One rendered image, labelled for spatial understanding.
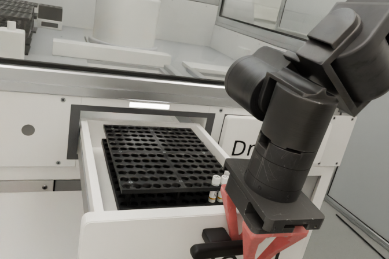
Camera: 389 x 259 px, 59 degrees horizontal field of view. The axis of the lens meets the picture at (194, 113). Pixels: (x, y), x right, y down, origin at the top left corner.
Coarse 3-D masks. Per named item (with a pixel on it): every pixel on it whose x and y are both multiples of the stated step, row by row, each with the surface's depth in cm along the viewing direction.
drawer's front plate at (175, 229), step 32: (96, 224) 34; (128, 224) 36; (160, 224) 37; (192, 224) 39; (224, 224) 40; (96, 256) 36; (128, 256) 37; (160, 256) 39; (256, 256) 44; (288, 256) 47
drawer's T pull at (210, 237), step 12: (216, 228) 40; (204, 240) 39; (216, 240) 38; (228, 240) 38; (240, 240) 38; (192, 252) 36; (204, 252) 36; (216, 252) 36; (228, 252) 37; (240, 252) 38
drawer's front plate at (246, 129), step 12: (228, 120) 74; (240, 120) 75; (252, 120) 76; (228, 132) 75; (240, 132) 76; (252, 132) 77; (228, 144) 76; (240, 144) 77; (252, 144) 79; (324, 144) 86; (240, 156) 79
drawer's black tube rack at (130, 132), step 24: (120, 144) 59; (144, 144) 60; (168, 144) 62; (192, 144) 64; (120, 168) 51; (144, 168) 52; (168, 168) 53; (192, 168) 55; (216, 168) 56; (120, 192) 50; (192, 192) 54
